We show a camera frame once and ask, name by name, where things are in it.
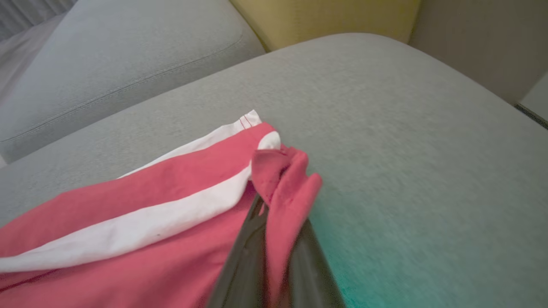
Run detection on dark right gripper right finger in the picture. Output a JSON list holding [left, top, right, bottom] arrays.
[[287, 218, 345, 308]]

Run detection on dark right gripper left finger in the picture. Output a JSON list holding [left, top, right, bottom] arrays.
[[208, 192, 269, 308]]

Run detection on red basketball shorts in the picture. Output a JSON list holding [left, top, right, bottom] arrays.
[[0, 110, 323, 308]]

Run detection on large grey sofa seat cushion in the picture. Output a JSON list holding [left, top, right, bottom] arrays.
[[0, 33, 548, 308]]

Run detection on grey stitched sofa cushion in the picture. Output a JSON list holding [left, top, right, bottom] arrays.
[[0, 0, 266, 164]]

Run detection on yellow cushion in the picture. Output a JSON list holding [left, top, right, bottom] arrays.
[[229, 0, 422, 53]]

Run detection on grey pleated curtain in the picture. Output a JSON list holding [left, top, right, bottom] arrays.
[[0, 0, 77, 41]]

